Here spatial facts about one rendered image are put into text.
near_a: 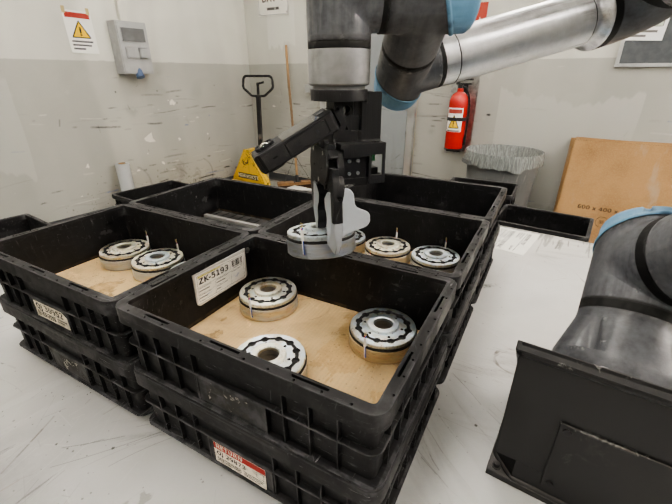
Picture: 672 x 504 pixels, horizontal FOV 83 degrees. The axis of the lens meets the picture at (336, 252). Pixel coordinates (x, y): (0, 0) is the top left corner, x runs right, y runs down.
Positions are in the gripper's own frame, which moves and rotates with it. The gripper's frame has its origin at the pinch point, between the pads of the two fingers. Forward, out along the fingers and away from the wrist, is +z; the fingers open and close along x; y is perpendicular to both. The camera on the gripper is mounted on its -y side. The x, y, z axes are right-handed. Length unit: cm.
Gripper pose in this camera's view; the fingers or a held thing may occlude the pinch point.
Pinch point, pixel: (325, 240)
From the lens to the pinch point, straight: 55.2
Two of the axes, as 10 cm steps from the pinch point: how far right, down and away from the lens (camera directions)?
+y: 9.4, -1.5, 3.1
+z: 0.1, 9.1, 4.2
